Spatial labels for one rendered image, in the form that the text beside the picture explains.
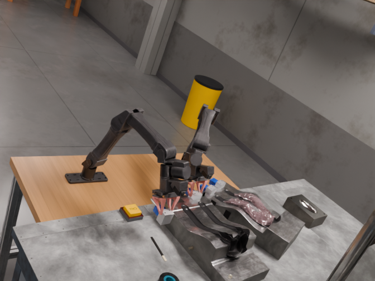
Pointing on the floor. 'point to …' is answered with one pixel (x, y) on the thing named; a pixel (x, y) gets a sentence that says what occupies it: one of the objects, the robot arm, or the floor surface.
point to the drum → (200, 98)
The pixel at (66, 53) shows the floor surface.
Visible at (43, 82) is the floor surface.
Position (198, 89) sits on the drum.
